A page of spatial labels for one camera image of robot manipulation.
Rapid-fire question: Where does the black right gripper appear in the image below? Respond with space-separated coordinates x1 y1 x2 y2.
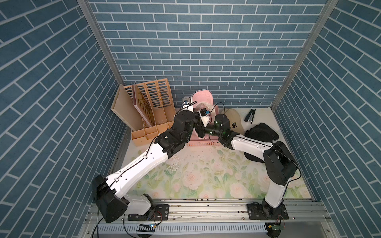
192 121 224 139

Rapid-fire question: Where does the pink baseball cap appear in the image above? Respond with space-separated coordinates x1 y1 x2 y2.
191 90 218 123

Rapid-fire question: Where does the beige baseball cap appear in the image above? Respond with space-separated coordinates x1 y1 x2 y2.
225 109 245 135

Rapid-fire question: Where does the black baseball cap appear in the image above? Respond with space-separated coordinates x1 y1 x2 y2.
244 123 279 163

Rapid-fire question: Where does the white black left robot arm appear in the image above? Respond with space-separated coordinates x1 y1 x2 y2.
92 110 209 223

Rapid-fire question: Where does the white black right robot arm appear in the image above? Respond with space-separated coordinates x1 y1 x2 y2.
194 113 299 214

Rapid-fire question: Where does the pink plastic basket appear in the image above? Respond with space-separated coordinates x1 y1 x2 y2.
186 129 221 146

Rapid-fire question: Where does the floral table mat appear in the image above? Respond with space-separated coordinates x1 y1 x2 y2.
124 107 312 200

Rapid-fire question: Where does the black stapler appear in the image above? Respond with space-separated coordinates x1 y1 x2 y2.
244 109 256 124

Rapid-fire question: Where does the orange plastic file organizer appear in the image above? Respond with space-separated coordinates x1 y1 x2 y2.
132 78 176 146

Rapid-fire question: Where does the wanted poster book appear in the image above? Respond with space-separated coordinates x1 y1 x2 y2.
132 84 156 127

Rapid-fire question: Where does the beige cardboard folder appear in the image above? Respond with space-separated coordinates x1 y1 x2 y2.
111 84 143 131

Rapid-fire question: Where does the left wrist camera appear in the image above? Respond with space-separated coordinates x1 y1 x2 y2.
181 97 193 112

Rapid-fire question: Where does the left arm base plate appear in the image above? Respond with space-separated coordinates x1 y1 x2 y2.
128 204 169 223

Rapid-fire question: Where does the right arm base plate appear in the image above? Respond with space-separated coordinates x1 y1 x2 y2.
247 202 289 220

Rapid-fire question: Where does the aluminium mounting rail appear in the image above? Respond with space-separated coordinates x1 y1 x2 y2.
79 199 339 238

